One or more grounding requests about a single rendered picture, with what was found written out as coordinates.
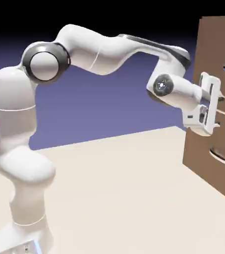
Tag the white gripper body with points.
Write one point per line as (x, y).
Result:
(214, 99)

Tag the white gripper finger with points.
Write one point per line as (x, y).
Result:
(221, 97)
(216, 124)

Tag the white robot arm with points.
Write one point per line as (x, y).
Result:
(108, 55)

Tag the brown drawer front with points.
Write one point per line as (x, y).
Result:
(199, 150)
(209, 49)

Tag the brown wooden cabinet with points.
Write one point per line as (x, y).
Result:
(203, 43)

